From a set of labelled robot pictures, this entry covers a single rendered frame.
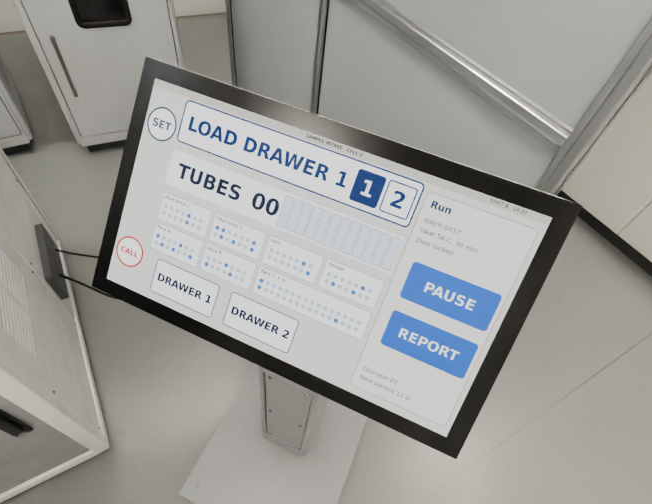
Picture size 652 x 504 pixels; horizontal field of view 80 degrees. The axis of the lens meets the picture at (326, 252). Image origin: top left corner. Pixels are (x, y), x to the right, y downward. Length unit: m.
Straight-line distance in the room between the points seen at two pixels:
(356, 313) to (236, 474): 1.04
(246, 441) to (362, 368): 0.99
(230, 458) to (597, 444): 1.32
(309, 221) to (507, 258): 0.22
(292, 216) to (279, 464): 1.07
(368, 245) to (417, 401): 0.19
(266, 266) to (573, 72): 0.69
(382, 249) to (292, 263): 0.11
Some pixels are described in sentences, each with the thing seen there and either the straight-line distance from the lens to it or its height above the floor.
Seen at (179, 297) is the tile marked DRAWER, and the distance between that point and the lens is 0.54.
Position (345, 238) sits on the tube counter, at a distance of 0.44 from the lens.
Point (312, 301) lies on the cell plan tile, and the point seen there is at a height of 1.04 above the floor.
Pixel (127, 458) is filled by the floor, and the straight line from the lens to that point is 1.54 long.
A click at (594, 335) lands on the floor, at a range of 2.13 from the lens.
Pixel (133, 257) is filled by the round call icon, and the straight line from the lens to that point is 0.57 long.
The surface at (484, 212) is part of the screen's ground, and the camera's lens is 0.44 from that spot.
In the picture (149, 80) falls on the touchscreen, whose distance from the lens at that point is 0.56.
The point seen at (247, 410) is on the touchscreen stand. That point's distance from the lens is 1.47.
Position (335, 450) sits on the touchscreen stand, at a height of 0.04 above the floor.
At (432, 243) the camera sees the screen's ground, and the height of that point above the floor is 1.13.
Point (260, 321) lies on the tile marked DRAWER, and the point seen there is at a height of 1.01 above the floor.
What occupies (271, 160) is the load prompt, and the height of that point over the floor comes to 1.15.
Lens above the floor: 1.44
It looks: 51 degrees down
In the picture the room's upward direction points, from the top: 10 degrees clockwise
